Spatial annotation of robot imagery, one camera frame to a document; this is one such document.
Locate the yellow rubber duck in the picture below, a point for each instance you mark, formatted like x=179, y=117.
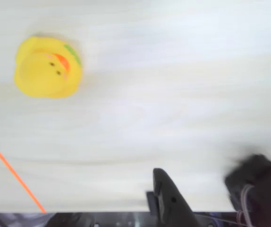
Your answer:
x=38, y=78

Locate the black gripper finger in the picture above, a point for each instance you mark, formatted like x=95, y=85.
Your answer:
x=171, y=198
x=263, y=189

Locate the orange tape strip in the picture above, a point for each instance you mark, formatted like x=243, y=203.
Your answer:
x=12, y=172

